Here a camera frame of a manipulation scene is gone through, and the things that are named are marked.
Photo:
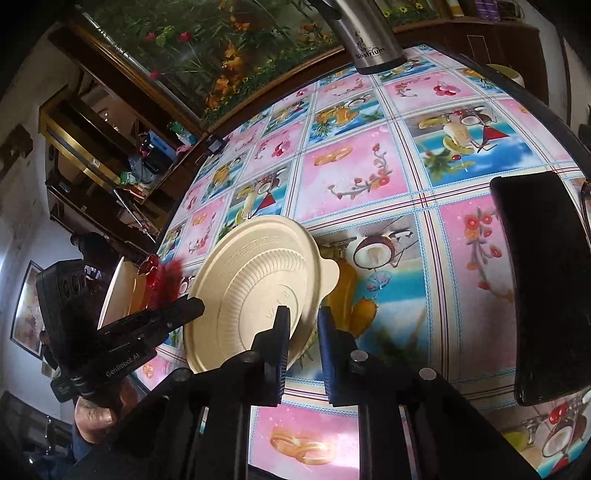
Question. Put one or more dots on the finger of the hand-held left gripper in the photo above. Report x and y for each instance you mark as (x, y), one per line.
(171, 314)

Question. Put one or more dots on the framed flower picture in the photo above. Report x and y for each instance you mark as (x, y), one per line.
(221, 50)

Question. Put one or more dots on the black phone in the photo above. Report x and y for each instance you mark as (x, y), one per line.
(540, 286)

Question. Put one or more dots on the dark wooden cabinet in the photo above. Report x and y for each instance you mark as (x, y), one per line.
(489, 41)

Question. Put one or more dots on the beige ribbed bowl with tab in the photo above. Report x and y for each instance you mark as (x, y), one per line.
(249, 295)

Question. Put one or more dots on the white foam plate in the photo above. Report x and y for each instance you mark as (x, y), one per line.
(107, 295)

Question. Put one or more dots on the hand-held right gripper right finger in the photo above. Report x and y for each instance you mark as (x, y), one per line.
(327, 364)

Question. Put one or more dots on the framed wall picture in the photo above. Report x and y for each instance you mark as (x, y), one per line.
(27, 314)

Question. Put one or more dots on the person's left hand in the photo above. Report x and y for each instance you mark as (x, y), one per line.
(94, 415)

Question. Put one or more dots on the red feather ornament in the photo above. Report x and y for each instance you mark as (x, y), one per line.
(166, 281)

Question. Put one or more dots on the purple bottle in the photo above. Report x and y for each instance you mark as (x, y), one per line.
(480, 8)
(491, 8)

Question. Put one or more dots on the cream round container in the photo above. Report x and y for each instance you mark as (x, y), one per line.
(505, 74)

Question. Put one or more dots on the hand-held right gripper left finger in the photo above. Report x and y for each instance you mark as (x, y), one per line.
(282, 364)

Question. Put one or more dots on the printed fruit tablecloth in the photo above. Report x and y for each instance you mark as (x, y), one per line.
(369, 194)

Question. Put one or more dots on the wooden shelf unit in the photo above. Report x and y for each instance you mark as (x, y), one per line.
(92, 152)

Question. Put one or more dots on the white rolled tube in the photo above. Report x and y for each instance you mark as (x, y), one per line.
(455, 7)

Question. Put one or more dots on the stainless steel thermos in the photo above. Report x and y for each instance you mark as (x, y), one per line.
(369, 46)

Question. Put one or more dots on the blue box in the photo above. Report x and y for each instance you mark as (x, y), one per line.
(160, 143)

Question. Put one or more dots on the small black box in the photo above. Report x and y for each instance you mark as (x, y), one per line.
(215, 144)

